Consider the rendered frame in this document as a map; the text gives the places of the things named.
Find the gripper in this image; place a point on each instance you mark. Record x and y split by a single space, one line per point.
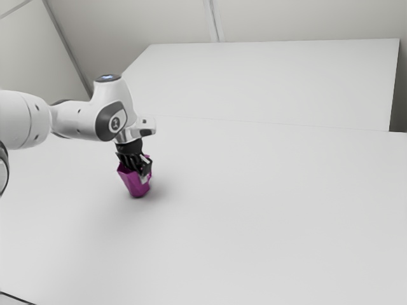
130 153

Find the magenta faceted mug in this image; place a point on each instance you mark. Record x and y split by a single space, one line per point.
135 182

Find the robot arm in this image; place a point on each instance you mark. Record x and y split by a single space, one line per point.
73 117

